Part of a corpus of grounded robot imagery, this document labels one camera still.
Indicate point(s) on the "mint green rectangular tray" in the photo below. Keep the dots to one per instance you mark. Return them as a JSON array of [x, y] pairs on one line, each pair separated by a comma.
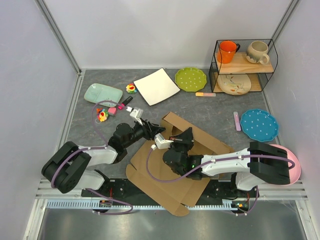
[[98, 92]]

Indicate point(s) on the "colourful flower plush toy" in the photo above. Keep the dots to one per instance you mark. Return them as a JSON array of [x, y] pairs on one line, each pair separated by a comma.
[[131, 88]]

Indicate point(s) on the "beige ceramic mug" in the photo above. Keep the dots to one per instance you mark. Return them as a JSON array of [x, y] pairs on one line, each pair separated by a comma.
[[257, 53]]

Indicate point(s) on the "rainbow flower keychain toy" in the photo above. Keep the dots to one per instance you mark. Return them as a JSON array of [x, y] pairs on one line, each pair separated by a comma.
[[101, 115]]

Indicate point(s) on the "white square plate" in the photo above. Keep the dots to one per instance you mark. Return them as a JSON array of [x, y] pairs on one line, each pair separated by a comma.
[[156, 87]]

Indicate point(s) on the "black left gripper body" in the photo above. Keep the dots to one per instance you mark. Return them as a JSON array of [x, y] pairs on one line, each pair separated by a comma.
[[137, 132]]

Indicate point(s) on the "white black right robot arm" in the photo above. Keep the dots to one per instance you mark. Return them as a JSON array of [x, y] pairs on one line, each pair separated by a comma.
[[257, 164]]

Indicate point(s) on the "blue polka dot plate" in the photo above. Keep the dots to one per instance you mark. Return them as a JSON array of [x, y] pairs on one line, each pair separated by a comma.
[[259, 125]]

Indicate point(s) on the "pink eraser block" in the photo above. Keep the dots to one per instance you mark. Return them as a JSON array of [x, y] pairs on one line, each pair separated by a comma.
[[112, 111]]

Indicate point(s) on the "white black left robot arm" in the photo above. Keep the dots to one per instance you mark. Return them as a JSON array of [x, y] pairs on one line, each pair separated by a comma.
[[67, 168]]

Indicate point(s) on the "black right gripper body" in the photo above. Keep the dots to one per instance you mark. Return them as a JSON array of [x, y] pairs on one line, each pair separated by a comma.
[[183, 153]]

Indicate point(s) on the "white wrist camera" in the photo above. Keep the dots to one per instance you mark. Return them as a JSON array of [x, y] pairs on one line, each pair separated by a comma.
[[135, 114], [160, 142]]

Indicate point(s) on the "orange pink pastel highlighter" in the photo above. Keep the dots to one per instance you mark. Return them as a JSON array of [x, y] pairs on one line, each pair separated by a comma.
[[205, 94]]

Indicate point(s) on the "lilac highlighter pen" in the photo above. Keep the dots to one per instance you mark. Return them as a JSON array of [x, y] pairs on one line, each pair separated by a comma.
[[237, 121]]

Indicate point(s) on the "brown cardboard box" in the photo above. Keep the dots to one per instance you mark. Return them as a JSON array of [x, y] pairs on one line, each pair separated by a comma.
[[150, 174]]

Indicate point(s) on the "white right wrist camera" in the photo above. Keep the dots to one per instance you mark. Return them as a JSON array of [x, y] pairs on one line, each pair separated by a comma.
[[160, 142]]

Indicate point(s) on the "orange mug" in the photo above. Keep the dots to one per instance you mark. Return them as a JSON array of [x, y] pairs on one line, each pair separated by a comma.
[[226, 51]]

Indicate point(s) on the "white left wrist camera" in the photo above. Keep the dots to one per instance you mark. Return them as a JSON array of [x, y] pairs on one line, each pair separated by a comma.
[[135, 114]]

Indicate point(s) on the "green polka dot plate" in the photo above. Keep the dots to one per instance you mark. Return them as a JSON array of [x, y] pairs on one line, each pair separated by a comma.
[[190, 79]]

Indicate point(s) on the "cream floral oval plate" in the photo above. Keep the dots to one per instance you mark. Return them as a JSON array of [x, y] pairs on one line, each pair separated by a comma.
[[238, 84]]

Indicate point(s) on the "black wire wooden shelf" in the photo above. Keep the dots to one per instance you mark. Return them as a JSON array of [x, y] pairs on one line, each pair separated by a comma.
[[258, 73]]

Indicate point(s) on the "grey slotted cable duct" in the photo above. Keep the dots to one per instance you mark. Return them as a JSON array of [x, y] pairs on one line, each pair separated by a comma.
[[87, 204]]

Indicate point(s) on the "pink black highlighter marker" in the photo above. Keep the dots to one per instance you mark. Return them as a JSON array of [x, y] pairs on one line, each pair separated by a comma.
[[125, 102]]

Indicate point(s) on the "pink round plate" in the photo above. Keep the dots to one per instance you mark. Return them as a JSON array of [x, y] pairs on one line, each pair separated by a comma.
[[294, 173]]

